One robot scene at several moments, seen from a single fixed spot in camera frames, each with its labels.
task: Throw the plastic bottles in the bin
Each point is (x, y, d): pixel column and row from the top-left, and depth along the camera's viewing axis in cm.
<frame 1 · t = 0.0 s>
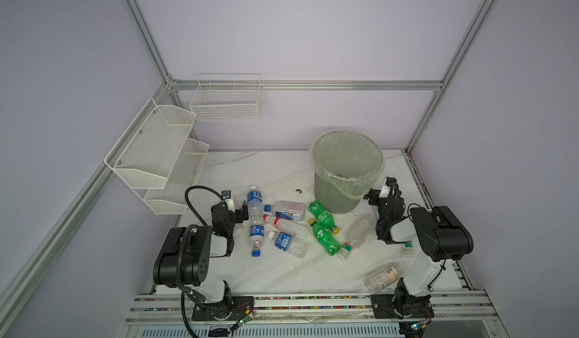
left hand: (233, 204, 95), fingers open
right hand: (374, 183, 95), fingers open
grey mesh waste bin: (333, 201, 97), point 6 cm above the table
lower white mesh shelf basket: (171, 199, 76), point 24 cm above the table
clear bottle blue label upper: (254, 206, 99), point 2 cm above the table
clear bottle blue cap lower: (256, 235, 89), point 3 cm above the table
clear bottle blue cap sideways: (292, 210, 93), point 7 cm above the table
clear bottle red white label: (289, 228, 90), point 5 cm above the table
clear bottle blue label angled: (286, 243, 84), point 7 cm above the table
green bottle upper: (323, 216, 92), point 6 cm above the table
green bottle lower: (326, 238, 86), point 6 cm above the table
clear bottle green red cap: (359, 234, 92), on the table
clear bottle white label front: (381, 281, 76), point 6 cm above the table

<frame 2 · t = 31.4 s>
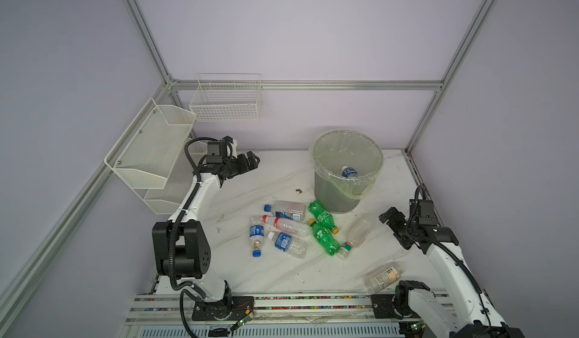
left hand: (249, 165, 88), fingers open
right hand: (382, 222, 82), fingers open
clear bottle blue label upper: (349, 172, 98), point 13 cm above the table
the other named things where they were.

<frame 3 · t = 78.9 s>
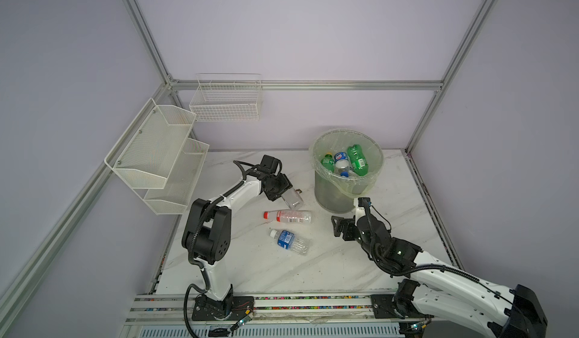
left hand: (287, 190, 93), fingers open
right hand: (337, 220, 79), fingers open
clear bottle blue cap sideways: (292, 198, 94), point 9 cm above the table
clear bottle red white label: (289, 216, 92), point 6 cm above the table
green bottle upper: (358, 161, 90), point 22 cm above the table
green bottle lower: (329, 162, 92), point 20 cm above the table
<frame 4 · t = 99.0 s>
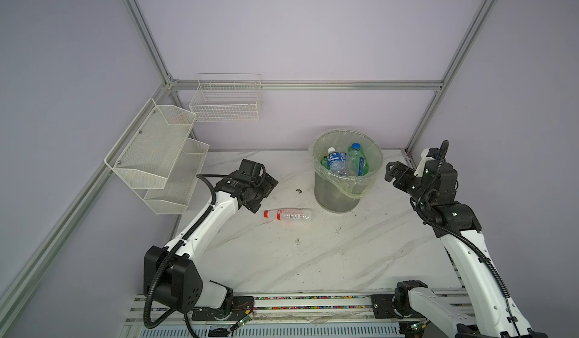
left hand: (270, 193, 83), fingers open
right hand: (393, 169, 71), fingers open
clear bottle blue label angled: (338, 161, 85), point 25 cm above the table
